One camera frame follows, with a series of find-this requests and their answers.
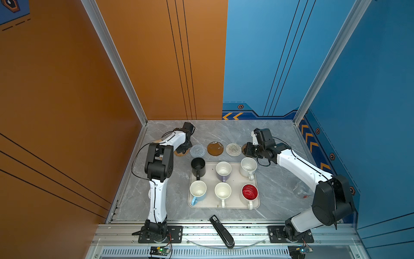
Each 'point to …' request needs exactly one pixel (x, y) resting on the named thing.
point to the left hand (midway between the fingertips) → (184, 146)
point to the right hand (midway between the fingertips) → (242, 149)
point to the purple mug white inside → (223, 169)
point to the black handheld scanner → (224, 233)
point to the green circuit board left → (159, 251)
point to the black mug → (198, 167)
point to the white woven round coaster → (233, 149)
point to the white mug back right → (248, 167)
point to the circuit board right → (299, 252)
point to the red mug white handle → (249, 192)
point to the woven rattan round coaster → (180, 154)
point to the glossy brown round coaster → (215, 148)
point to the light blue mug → (198, 190)
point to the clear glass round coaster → (198, 150)
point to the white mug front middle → (222, 191)
